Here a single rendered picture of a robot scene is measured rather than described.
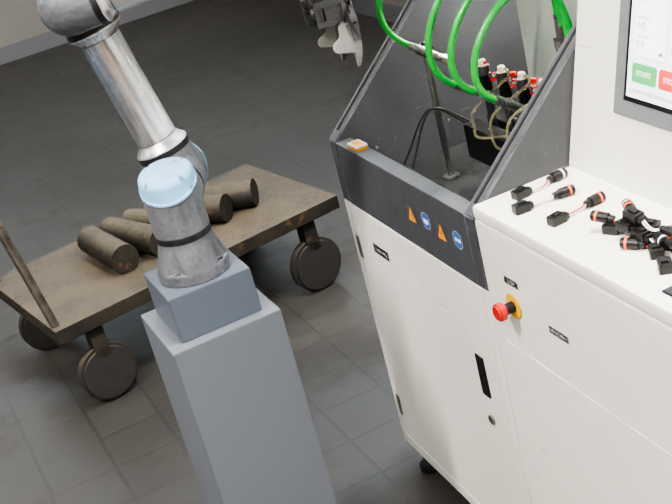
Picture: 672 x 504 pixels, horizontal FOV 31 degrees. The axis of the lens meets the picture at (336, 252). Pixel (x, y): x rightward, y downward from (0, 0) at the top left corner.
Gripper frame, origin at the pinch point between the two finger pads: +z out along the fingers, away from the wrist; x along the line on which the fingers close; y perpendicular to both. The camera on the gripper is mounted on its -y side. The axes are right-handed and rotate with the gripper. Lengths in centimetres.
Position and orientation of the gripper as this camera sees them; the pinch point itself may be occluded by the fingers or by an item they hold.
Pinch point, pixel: (353, 56)
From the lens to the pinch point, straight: 249.7
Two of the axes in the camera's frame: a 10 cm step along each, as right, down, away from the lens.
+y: -8.9, 3.6, -2.8
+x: 4.0, 3.0, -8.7
